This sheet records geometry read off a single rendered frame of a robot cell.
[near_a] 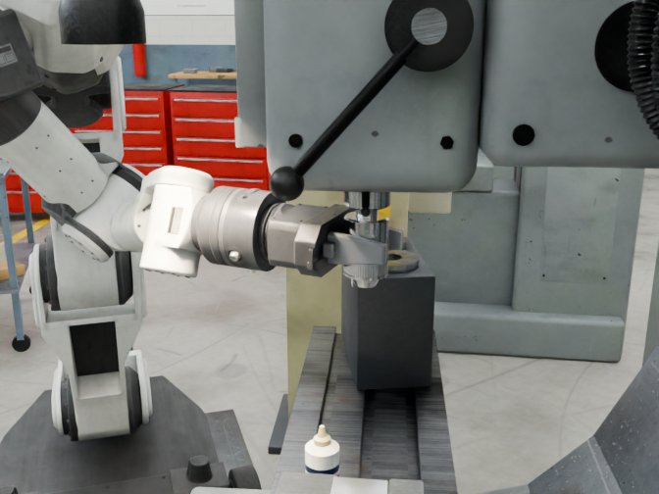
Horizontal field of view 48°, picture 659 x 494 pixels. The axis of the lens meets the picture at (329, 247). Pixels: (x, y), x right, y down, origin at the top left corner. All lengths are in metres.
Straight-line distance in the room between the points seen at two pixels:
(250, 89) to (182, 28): 9.36
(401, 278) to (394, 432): 0.23
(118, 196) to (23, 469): 0.81
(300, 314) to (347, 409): 1.55
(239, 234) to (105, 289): 0.66
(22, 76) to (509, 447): 2.25
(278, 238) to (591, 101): 0.33
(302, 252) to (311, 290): 1.90
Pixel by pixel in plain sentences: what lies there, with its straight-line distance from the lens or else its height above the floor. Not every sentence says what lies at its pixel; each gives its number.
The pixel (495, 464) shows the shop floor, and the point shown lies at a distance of 2.75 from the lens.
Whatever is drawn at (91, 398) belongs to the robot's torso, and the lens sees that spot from 1.59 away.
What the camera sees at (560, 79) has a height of 1.41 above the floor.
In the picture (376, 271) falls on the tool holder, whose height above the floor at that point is 1.21.
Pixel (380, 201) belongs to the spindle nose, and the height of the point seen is 1.29.
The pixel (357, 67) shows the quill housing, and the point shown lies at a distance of 0.64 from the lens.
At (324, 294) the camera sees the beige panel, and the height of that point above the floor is 0.54.
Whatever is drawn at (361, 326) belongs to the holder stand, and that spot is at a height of 1.01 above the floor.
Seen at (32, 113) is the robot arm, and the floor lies 1.35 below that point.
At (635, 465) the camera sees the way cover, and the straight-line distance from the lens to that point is 0.97.
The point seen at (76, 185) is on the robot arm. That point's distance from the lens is 1.07.
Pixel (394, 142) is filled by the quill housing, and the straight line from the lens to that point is 0.65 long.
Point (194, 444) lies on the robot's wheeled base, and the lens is 1.73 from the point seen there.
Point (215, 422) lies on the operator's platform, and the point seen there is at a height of 0.40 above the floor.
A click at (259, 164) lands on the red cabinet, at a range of 5.36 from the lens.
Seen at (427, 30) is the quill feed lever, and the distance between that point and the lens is 0.61.
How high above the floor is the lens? 1.46
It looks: 17 degrees down
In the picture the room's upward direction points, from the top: straight up
